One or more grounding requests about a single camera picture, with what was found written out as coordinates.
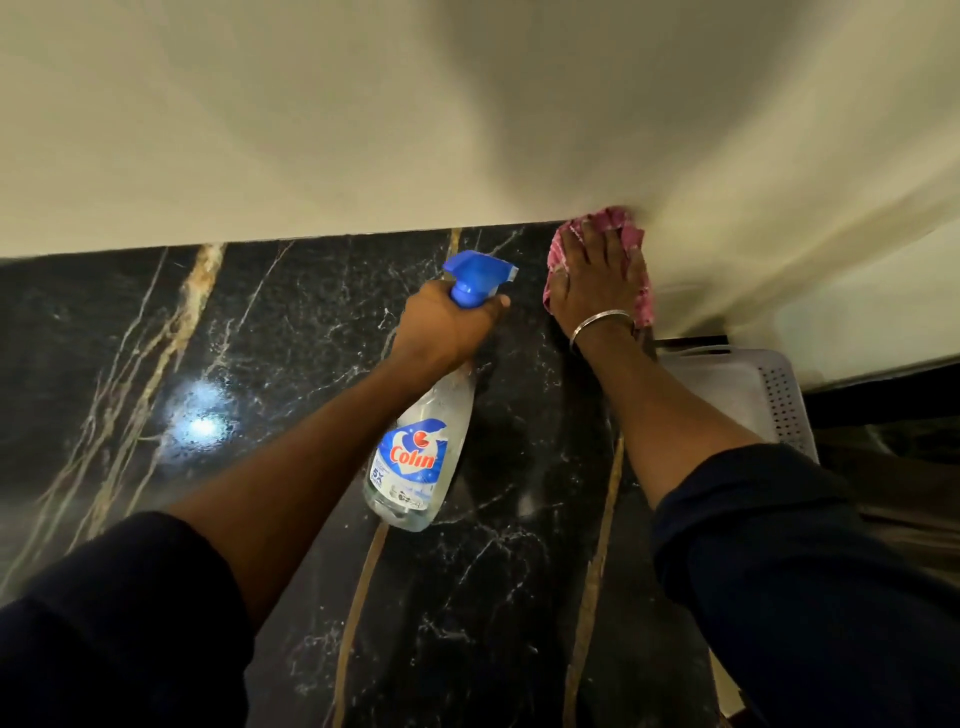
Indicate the person's right hand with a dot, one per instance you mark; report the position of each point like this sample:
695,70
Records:
600,289

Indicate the person's right forearm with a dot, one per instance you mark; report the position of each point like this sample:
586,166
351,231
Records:
660,420

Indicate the person's right middle finger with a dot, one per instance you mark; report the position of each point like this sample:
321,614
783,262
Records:
598,246

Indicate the dark blue shirt sleeve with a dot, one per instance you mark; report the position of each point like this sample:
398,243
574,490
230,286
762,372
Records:
112,637
810,600

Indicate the person's left hand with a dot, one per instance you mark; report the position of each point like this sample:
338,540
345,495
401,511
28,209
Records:
439,326

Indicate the clear spray bottle blue nozzle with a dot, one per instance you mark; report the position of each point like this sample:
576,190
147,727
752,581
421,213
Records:
420,457

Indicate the pink cleaning cloth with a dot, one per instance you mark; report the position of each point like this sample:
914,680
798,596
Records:
609,217

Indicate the person's left thumb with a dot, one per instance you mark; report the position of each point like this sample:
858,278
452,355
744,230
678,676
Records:
489,304

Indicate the person's right little finger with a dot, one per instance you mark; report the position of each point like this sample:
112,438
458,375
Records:
637,268

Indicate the person's right thumb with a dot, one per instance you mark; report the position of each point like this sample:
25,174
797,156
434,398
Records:
556,291

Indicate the person's left forearm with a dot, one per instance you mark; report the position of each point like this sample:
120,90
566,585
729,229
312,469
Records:
300,465

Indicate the white plastic perforated basket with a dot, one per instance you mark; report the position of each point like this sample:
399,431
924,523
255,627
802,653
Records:
742,390

